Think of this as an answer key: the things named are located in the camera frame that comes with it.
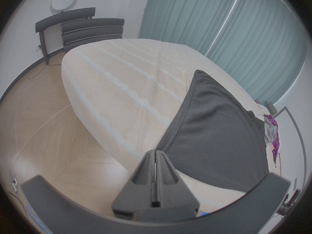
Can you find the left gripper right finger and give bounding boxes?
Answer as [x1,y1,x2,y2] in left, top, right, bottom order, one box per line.
[156,150,200,211]

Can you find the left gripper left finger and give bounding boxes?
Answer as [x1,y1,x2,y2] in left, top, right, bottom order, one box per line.
[112,150,156,215]

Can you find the black T-shirt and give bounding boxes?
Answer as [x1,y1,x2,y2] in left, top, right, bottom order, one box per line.
[155,70,271,193]

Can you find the bed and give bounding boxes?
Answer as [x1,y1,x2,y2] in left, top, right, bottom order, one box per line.
[61,38,306,214]

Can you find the purple satin garment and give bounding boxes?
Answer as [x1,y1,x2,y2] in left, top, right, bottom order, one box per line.
[263,114,281,165]

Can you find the white printed pillow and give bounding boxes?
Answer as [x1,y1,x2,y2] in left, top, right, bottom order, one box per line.
[256,104,271,117]

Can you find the blue-green curtain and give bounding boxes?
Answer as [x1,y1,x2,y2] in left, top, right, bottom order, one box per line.
[205,0,309,104]
[138,0,244,57]

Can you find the black chest of drawers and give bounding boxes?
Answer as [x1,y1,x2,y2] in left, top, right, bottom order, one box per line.
[61,19,125,54]

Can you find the black dressing table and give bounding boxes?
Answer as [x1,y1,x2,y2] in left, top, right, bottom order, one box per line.
[35,7,96,65]

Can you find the round white mirror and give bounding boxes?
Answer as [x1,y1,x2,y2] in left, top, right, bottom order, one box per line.
[50,0,78,14]

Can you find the thin black cable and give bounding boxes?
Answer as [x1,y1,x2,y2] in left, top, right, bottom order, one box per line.
[28,45,61,80]

